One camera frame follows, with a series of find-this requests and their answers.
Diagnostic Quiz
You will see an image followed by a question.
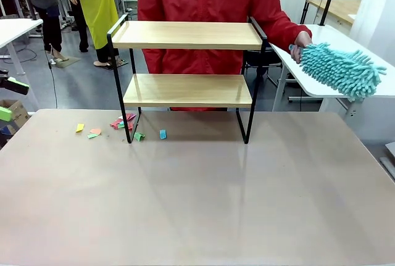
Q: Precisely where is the person left forearm red sleeve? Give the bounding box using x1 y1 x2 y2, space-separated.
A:
268 9 312 44

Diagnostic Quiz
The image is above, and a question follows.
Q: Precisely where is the person in red jacket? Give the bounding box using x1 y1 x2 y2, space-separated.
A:
137 0 313 112

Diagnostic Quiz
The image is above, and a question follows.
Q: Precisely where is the beige floor mat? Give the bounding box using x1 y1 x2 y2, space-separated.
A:
51 55 81 69

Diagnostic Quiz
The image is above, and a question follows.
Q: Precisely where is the teal chenille duster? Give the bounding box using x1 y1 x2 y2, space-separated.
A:
288 42 387 102

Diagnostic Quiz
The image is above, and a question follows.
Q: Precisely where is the grey metal rail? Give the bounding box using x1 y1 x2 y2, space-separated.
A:
378 141 395 183

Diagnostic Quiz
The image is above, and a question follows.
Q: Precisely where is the light wooden table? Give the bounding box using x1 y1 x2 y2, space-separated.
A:
307 0 362 25

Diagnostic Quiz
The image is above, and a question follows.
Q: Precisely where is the white rectangular table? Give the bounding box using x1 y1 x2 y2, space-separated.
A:
0 18 44 75

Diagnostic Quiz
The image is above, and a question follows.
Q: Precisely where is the thin black floor cable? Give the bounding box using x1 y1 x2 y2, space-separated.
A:
43 42 59 109

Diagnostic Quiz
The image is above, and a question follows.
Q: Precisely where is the person in dark clothes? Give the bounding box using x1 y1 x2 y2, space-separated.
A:
19 0 73 63

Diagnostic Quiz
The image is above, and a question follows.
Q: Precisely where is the white rounded-corner table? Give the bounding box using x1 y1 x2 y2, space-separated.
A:
258 23 395 114

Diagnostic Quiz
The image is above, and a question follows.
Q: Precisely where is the cardboard box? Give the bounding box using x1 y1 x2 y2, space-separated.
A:
0 99 31 137

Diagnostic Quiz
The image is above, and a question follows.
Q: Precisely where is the person in yellow apron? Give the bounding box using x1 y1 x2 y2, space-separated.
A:
77 0 127 71

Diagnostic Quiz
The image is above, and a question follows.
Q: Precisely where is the person in black trousers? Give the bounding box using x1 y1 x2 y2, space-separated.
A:
55 0 90 53

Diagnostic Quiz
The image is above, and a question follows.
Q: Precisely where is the black plastic stool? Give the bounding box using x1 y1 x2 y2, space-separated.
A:
243 46 283 89

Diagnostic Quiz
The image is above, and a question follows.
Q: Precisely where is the two-tier wooden metal shelf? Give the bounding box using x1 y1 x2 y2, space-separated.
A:
106 14 268 145

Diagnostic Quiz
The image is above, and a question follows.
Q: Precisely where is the person left hand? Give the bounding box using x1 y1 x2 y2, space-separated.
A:
289 38 313 65

